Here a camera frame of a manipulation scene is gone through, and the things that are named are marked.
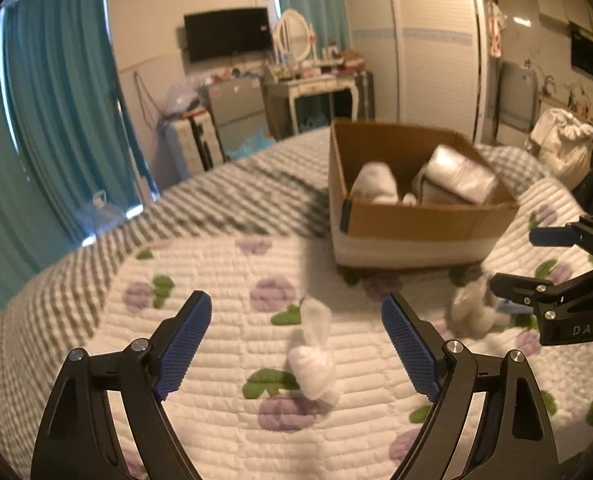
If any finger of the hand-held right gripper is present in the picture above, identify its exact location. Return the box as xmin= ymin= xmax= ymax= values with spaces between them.
xmin=491 ymin=260 xmax=593 ymax=315
xmin=529 ymin=216 xmax=593 ymax=262

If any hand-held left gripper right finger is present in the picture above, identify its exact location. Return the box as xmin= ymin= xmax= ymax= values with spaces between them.
xmin=381 ymin=292 xmax=560 ymax=480

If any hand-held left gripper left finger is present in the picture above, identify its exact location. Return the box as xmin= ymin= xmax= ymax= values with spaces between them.
xmin=31 ymin=290 xmax=212 ymax=480

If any white plastic-wrapped cotton bundle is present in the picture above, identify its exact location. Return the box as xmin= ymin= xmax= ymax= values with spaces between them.
xmin=451 ymin=276 xmax=500 ymax=337
xmin=287 ymin=296 xmax=341 ymax=407

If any brown cardboard box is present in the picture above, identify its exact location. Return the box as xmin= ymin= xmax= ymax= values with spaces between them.
xmin=328 ymin=120 xmax=521 ymax=270

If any white soft roll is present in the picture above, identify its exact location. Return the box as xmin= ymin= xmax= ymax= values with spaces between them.
xmin=351 ymin=161 xmax=401 ymax=204

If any floral quilted blanket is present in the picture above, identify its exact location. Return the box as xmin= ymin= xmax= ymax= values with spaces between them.
xmin=79 ymin=175 xmax=593 ymax=480

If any clear plastic-wrapped package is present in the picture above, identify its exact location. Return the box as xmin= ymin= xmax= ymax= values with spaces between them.
xmin=411 ymin=144 xmax=501 ymax=206

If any clear plastic water jug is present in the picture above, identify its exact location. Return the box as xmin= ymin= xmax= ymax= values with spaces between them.
xmin=87 ymin=189 xmax=143 ymax=233

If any blue plastic bag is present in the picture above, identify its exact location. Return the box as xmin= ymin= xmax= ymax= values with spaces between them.
xmin=225 ymin=127 xmax=280 ymax=162

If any white sliding wardrobe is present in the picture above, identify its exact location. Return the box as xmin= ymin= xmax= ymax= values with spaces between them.
xmin=339 ymin=0 xmax=487 ymax=143

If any grey small fridge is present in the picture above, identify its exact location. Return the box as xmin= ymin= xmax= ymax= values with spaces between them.
xmin=207 ymin=79 xmax=268 ymax=142

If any clear plastic bag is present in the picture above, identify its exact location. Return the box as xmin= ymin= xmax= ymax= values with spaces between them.
xmin=167 ymin=79 xmax=201 ymax=115

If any teal curtain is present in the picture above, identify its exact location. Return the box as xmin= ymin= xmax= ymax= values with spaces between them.
xmin=0 ymin=0 xmax=160 ymax=323
xmin=272 ymin=0 xmax=352 ymax=56

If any white dressing table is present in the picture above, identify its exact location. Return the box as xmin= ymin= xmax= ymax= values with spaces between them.
xmin=262 ymin=72 xmax=362 ymax=140

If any white oval vanity mirror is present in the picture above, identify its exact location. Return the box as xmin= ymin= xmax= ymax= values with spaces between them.
xmin=272 ymin=8 xmax=318 ymax=63

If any white drawstring bag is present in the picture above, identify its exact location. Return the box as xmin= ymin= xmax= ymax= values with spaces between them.
xmin=525 ymin=107 xmax=593 ymax=188

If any grey wall appliance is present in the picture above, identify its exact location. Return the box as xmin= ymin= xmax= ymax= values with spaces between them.
xmin=495 ymin=60 xmax=541 ymax=130

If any dark wall frame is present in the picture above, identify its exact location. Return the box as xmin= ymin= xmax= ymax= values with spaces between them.
xmin=569 ymin=21 xmax=593 ymax=87

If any black wall television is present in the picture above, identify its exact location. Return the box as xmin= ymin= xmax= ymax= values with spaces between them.
xmin=183 ymin=7 xmax=272 ymax=65

